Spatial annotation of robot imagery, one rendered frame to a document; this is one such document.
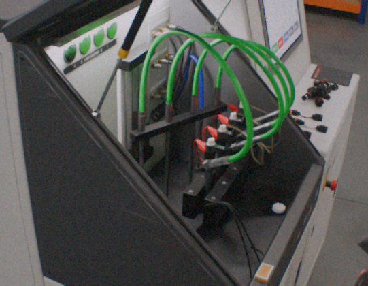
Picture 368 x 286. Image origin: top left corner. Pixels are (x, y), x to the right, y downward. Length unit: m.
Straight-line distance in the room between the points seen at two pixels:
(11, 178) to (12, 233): 0.19
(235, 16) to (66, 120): 0.71
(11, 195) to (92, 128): 0.37
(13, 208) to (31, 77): 0.39
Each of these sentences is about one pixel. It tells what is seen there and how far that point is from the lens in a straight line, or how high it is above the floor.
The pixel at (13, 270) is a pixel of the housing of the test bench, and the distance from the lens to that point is 1.59.
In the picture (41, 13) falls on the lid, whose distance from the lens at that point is 1.05.
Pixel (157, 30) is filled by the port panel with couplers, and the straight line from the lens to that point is 1.63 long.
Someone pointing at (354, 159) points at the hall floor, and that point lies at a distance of 3.69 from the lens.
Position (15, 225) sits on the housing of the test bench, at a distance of 1.44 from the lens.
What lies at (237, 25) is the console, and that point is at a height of 1.32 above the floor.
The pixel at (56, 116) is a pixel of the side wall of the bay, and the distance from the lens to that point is 1.14.
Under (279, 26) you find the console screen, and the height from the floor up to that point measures 1.24.
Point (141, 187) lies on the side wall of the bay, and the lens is 1.11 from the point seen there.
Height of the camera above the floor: 1.84
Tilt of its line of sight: 31 degrees down
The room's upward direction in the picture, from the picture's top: 2 degrees clockwise
